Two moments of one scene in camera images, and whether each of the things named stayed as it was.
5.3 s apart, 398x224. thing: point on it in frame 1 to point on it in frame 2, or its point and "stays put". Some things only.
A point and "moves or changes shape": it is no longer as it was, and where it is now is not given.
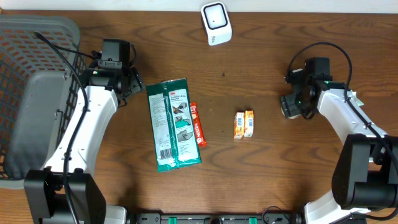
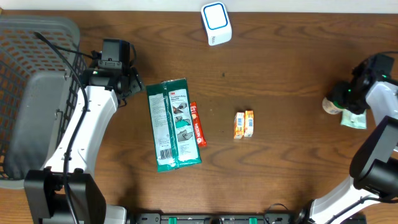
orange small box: x=239 y=125 stays put
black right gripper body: x=294 y=104 to x=348 y=96
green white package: x=176 y=140 stays put
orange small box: x=249 y=124 stays put
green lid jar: x=292 y=117 moves or changes shape
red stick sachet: x=201 y=139 stays put
